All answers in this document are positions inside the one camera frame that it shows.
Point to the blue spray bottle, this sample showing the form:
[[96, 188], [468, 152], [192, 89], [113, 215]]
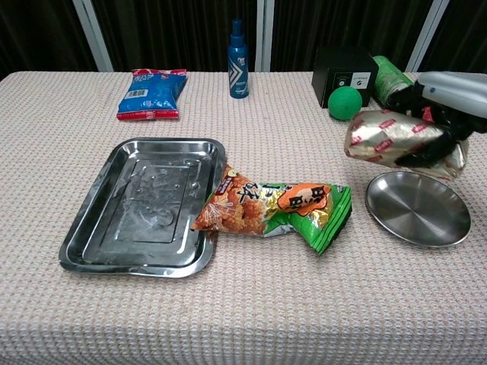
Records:
[[238, 68]]

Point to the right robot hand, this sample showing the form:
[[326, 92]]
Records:
[[456, 93]]

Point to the gold foil snack package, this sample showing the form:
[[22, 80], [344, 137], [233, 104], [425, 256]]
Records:
[[380, 135]]

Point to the rectangular steel tray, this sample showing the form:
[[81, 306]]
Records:
[[144, 209]]

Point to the dark curtain panel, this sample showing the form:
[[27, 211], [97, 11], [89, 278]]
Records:
[[342, 23], [175, 34], [464, 34], [38, 34]]

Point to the black box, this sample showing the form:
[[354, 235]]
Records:
[[342, 64]]

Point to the green chips can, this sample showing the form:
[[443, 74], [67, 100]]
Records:
[[390, 78]]

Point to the orange green chip bag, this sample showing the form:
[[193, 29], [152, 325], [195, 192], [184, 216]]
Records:
[[266, 211]]

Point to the pink waffle tablecloth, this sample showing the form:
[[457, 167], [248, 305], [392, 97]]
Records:
[[266, 304]]

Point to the blue red snack packet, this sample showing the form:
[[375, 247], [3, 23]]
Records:
[[152, 95]]

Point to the round steel plate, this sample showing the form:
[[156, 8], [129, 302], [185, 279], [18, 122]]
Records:
[[418, 209]]

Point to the green ball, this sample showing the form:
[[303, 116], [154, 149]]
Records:
[[345, 103]]

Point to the white screen frame post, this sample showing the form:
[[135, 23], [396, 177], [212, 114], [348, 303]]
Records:
[[265, 36], [93, 36], [426, 36]]

